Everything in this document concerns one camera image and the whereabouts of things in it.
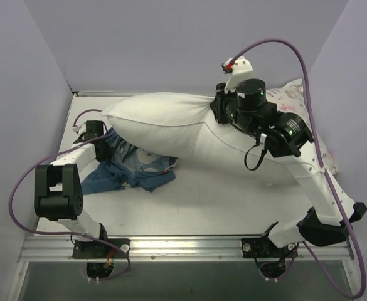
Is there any white pillow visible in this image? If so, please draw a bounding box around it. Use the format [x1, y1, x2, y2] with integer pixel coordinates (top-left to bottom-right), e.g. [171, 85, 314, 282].
[102, 92, 296, 185]

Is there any blue cartoon mouse pillowcase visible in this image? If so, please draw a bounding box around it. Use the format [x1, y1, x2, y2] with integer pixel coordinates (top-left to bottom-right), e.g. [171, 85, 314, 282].
[82, 128, 178, 195]

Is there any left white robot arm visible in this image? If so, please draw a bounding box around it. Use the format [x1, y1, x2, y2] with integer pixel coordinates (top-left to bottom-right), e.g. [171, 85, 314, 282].
[34, 120, 111, 258]

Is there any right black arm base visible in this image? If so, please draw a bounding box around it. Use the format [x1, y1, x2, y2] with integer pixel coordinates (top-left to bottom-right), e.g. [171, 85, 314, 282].
[241, 237, 295, 260]

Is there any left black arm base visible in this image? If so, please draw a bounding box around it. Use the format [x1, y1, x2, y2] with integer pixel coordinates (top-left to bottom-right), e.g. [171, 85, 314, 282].
[72, 238, 130, 260]

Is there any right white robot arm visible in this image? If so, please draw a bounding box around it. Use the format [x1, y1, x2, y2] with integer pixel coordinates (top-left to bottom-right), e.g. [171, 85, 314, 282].
[210, 79, 367, 256]

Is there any floral deer print pillow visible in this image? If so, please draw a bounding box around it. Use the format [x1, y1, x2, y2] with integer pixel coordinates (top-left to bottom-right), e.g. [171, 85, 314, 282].
[265, 78, 339, 176]

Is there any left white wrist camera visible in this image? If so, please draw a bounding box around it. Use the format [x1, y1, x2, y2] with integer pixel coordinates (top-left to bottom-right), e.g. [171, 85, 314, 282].
[72, 123, 86, 135]

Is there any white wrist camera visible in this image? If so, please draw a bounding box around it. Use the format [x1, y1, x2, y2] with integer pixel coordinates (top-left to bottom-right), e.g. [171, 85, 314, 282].
[221, 56, 253, 94]
[72, 123, 86, 135]

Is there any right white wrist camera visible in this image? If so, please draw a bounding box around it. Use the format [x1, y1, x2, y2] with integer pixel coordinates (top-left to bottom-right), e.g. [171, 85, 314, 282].
[221, 56, 253, 94]

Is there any aluminium mounting rail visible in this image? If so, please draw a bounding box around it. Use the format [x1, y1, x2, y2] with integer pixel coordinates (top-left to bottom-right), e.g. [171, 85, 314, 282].
[18, 235, 355, 261]

